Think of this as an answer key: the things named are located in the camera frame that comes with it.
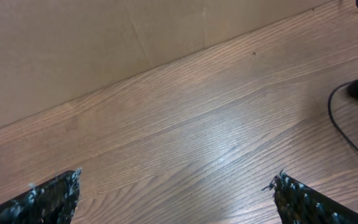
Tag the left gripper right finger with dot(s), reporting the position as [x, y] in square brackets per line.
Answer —
[299, 203]

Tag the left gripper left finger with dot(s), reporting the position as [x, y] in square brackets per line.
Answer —
[53, 201]

